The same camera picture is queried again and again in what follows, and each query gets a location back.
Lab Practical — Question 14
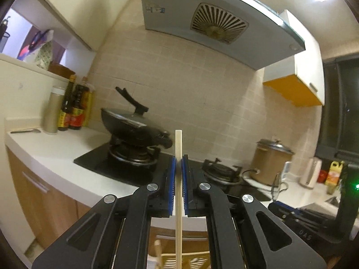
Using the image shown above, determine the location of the yellow oil bottle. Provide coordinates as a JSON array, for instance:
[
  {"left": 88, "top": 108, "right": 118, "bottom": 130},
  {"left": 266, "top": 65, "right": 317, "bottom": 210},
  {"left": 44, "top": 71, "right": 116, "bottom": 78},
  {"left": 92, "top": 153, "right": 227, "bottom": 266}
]
[{"left": 325, "top": 161, "right": 345, "bottom": 187}]

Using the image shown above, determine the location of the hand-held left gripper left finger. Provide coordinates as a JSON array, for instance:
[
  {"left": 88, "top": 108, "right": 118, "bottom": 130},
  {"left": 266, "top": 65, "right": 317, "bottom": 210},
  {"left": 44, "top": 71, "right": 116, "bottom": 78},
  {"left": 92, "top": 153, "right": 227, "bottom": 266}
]
[{"left": 32, "top": 155, "right": 177, "bottom": 269}]

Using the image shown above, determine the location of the brown rice cooker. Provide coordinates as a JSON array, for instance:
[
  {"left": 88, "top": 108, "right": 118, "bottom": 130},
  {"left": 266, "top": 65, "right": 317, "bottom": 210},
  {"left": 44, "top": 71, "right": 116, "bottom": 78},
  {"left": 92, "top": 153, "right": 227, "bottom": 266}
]
[{"left": 249, "top": 138, "right": 295, "bottom": 186}]

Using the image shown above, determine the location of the grey range hood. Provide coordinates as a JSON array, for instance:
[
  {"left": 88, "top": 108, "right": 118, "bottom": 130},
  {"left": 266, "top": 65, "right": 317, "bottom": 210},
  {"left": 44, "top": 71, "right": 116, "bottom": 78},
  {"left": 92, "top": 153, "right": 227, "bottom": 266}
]
[{"left": 139, "top": 0, "right": 306, "bottom": 71}]

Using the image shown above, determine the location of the dark red-label sauce bottle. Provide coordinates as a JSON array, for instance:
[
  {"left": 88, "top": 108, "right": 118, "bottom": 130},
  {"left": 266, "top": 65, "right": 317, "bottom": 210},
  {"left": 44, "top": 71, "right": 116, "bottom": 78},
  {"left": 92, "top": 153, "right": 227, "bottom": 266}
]
[{"left": 68, "top": 77, "right": 90, "bottom": 130}]

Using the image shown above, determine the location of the wooden base cabinet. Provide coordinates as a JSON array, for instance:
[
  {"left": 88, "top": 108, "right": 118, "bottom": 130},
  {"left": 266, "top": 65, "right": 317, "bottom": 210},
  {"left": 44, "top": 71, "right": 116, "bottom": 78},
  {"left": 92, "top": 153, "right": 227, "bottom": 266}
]
[{"left": 6, "top": 145, "right": 94, "bottom": 250}]

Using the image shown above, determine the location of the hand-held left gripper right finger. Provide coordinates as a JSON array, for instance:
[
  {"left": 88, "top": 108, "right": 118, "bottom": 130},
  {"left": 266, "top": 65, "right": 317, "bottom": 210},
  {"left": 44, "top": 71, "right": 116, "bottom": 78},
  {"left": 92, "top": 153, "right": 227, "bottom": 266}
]
[{"left": 181, "top": 154, "right": 327, "bottom": 269}]

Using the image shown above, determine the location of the black burner grate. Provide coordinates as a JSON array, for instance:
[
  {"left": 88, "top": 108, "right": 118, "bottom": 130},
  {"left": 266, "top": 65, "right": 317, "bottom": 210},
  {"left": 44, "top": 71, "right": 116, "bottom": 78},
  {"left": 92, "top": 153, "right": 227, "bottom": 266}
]
[
  {"left": 108, "top": 143, "right": 161, "bottom": 166},
  {"left": 202, "top": 158, "right": 243, "bottom": 184}
]

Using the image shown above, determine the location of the white electric kettle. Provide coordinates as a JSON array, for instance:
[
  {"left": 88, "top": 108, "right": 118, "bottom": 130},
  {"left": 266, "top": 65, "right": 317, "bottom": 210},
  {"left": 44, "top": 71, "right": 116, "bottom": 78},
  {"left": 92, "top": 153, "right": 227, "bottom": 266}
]
[{"left": 299, "top": 157, "right": 323, "bottom": 189}]

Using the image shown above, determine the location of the black wok lid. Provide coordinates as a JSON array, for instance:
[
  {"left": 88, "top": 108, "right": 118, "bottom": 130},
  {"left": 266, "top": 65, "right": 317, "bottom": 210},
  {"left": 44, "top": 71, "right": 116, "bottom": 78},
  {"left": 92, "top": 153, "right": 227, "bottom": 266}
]
[{"left": 101, "top": 87, "right": 150, "bottom": 129}]

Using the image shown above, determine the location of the dark slim sauce bottle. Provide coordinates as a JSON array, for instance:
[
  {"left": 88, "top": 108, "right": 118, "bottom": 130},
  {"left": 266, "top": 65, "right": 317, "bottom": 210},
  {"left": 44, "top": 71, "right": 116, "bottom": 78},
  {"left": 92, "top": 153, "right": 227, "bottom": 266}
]
[{"left": 58, "top": 74, "right": 77, "bottom": 132}]

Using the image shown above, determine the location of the black wok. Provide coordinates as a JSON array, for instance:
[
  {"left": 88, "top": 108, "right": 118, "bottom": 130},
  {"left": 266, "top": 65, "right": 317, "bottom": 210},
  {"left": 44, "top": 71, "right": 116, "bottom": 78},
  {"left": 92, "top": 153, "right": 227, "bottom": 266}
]
[{"left": 101, "top": 108, "right": 172, "bottom": 149}]

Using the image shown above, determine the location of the white and orange wall cabinet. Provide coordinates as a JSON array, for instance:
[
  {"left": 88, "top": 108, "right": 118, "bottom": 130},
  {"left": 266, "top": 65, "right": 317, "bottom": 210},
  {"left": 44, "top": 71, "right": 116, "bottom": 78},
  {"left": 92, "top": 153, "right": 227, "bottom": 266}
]
[{"left": 262, "top": 9, "right": 326, "bottom": 108}]

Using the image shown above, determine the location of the glass pot lid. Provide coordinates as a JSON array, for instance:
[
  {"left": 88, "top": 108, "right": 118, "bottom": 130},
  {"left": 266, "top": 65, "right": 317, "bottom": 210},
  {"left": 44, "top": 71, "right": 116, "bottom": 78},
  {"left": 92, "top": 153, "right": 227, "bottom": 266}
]
[{"left": 270, "top": 171, "right": 289, "bottom": 201}]

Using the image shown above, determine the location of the beige thermos flask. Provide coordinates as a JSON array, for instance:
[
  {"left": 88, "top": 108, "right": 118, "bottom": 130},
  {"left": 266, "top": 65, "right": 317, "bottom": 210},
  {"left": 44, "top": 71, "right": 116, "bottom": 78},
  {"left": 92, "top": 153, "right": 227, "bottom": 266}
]
[{"left": 43, "top": 87, "right": 68, "bottom": 135}]

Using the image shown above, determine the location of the dark window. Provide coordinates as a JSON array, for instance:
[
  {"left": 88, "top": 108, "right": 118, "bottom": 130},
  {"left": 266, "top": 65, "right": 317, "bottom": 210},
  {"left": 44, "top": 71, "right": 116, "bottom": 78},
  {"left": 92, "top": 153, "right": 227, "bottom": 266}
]
[{"left": 314, "top": 55, "right": 359, "bottom": 163}]

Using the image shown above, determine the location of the printed shopping bag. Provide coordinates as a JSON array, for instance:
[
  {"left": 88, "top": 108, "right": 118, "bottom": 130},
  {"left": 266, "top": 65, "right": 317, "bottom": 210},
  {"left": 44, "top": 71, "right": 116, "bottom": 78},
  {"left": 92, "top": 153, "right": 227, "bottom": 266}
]
[{"left": 17, "top": 29, "right": 54, "bottom": 69}]

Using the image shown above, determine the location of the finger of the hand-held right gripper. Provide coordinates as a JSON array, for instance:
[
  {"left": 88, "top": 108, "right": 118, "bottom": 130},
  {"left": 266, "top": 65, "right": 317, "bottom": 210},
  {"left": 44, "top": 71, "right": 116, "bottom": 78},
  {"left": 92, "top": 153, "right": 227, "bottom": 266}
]
[{"left": 268, "top": 201, "right": 337, "bottom": 225}]

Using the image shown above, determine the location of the brown box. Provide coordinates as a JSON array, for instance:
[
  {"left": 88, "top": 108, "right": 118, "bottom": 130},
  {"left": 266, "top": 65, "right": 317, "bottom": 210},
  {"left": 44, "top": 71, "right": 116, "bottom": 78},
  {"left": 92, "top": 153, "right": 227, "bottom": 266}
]
[{"left": 49, "top": 63, "right": 76, "bottom": 80}]

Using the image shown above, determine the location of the yellow-label bottle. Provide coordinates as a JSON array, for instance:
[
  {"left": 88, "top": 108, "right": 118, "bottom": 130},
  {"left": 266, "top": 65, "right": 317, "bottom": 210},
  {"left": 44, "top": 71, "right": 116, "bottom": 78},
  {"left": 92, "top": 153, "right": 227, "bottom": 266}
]
[{"left": 83, "top": 86, "right": 96, "bottom": 128}]

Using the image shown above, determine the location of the yellow plastic utensil basket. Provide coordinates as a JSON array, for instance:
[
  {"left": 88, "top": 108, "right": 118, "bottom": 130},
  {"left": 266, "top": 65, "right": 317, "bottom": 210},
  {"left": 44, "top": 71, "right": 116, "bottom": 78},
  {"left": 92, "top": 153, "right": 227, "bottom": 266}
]
[{"left": 148, "top": 251, "right": 211, "bottom": 269}]

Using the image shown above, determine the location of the black gas cooktop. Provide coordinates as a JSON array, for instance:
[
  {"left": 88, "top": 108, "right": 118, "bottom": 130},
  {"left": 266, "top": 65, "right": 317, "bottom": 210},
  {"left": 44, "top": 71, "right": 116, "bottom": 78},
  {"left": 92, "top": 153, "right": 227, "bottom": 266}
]
[{"left": 73, "top": 142, "right": 273, "bottom": 202}]

